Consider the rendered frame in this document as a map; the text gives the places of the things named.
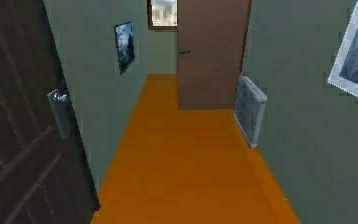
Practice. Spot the dark brown panelled door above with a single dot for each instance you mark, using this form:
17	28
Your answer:
23	133

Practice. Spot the blue framed wall picture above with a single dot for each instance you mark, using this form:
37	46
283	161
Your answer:
124	46

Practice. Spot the brown framed window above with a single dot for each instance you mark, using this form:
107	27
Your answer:
163	13

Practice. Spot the brown room door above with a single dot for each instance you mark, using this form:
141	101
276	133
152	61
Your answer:
210	56

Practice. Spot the white wall radiator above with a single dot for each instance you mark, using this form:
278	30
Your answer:
249	108

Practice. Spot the white framed wall picture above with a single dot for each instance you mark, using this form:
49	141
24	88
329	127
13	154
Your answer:
355	56

